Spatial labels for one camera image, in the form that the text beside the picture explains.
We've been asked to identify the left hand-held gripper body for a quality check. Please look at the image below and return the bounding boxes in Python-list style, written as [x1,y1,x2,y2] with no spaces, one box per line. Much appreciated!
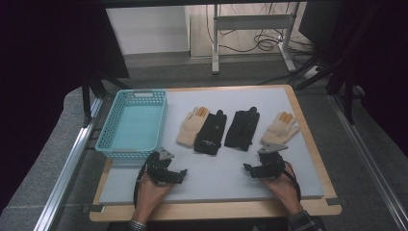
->
[145,147,176,186]

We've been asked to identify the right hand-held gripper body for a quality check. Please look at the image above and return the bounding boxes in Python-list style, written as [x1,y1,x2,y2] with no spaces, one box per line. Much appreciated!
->
[257,142,289,180]

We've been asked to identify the cream knit glove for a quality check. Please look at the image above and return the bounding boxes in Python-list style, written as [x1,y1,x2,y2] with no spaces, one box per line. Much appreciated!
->
[176,106,212,148]
[260,111,301,146]

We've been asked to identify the black glove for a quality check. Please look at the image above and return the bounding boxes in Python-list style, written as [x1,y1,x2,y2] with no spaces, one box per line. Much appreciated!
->
[224,106,261,152]
[193,109,228,156]

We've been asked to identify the teal plastic basket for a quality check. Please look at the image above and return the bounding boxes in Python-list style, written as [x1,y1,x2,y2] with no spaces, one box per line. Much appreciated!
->
[94,89,168,161]

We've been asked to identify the person's left hand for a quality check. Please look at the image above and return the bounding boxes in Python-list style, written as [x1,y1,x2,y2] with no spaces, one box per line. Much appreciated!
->
[133,172,172,222]

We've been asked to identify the person's right hand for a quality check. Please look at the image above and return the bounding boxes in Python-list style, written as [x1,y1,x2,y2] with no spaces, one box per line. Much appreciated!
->
[261,172,304,217]

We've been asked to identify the grey foam mat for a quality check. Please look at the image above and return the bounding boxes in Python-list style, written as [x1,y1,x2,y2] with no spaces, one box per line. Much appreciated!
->
[99,88,324,205]

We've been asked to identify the white power strip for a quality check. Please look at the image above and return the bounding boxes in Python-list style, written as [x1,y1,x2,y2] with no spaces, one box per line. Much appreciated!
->
[302,65,321,80]

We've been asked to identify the black tripod stand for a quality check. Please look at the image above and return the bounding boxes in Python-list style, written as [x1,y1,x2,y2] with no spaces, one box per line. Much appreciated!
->
[81,70,133,128]
[294,0,365,126]

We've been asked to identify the white panel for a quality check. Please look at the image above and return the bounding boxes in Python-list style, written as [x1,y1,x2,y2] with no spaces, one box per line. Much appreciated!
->
[105,6,191,56]

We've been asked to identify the white metal stand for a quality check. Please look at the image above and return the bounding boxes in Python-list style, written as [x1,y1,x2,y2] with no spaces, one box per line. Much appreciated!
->
[211,3,297,75]

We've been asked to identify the dark curtain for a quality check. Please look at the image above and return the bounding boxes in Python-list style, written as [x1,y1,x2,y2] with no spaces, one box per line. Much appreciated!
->
[352,0,408,158]
[0,0,129,213]

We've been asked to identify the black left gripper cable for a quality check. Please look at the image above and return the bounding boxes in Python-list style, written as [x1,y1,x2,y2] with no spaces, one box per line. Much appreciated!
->
[133,160,152,208]

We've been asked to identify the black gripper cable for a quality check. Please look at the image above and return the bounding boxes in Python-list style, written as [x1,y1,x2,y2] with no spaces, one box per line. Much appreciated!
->
[133,160,152,208]
[282,160,302,203]

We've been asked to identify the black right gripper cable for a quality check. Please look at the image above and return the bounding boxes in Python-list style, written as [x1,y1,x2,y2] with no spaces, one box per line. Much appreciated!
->
[282,160,302,203]

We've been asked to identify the aluminium rail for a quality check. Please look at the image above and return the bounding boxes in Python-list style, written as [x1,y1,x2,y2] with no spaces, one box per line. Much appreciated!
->
[33,97,104,231]
[330,94,408,225]

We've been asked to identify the black floor cables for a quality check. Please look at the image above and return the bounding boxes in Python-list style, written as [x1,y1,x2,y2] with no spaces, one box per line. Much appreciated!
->
[205,3,319,65]

